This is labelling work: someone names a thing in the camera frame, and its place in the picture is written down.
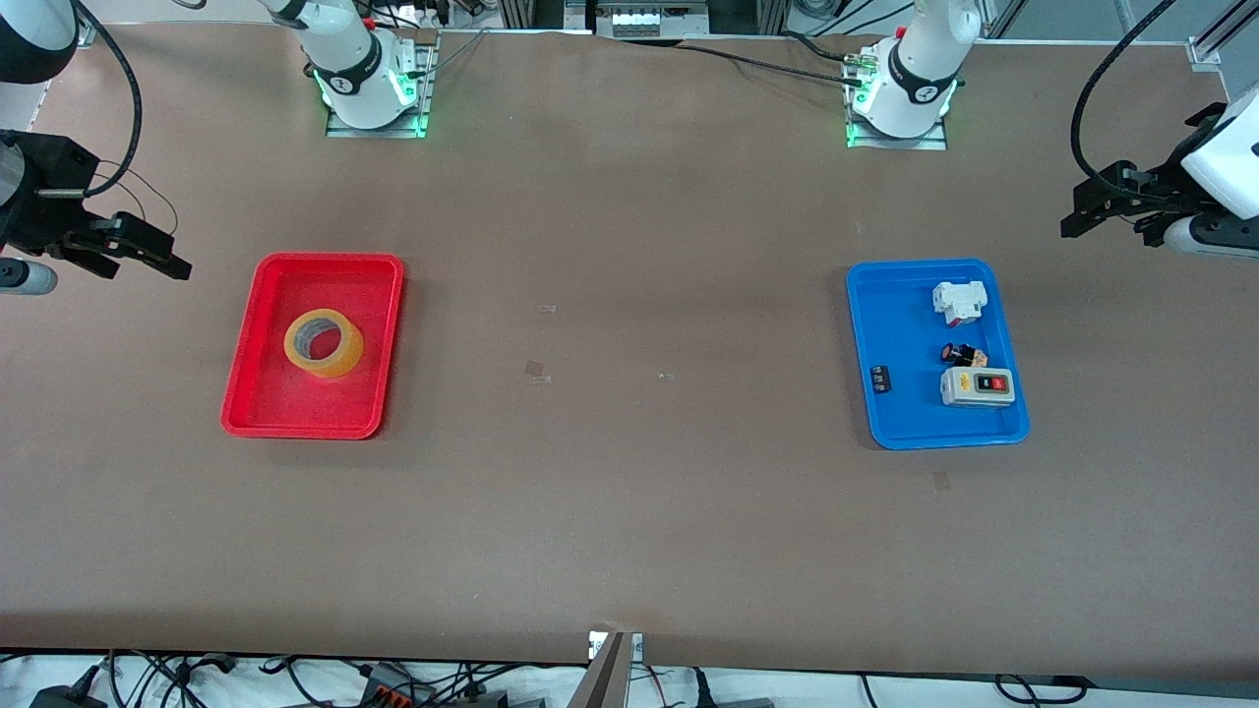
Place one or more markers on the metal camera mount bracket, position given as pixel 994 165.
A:
pixel 610 678

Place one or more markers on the small metal corner bracket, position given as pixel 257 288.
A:
pixel 87 37

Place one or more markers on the yellow tape roll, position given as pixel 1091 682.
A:
pixel 352 356

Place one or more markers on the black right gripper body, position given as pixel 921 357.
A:
pixel 44 187

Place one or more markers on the grey on-off switch box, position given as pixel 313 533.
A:
pixel 959 393

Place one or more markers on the dark terminal block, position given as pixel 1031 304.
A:
pixel 880 379

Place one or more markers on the white power strip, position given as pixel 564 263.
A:
pixel 639 20

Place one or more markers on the black power adapter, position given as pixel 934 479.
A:
pixel 64 698

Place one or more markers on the black orange push button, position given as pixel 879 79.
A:
pixel 959 354

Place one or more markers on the red plastic tray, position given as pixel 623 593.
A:
pixel 315 408

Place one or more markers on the orange black connector box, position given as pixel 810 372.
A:
pixel 389 688

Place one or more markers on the blue plastic tray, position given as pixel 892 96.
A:
pixel 900 334

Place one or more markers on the aluminium corner extrusion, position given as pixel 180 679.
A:
pixel 1205 49

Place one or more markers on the brown tape patch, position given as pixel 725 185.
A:
pixel 535 370

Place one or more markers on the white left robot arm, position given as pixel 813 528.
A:
pixel 920 59

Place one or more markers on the aluminium frame post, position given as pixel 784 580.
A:
pixel 521 12

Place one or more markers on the white circuit breaker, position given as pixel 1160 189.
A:
pixel 959 300

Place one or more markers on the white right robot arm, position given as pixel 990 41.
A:
pixel 344 49

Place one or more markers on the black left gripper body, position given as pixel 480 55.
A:
pixel 1164 183

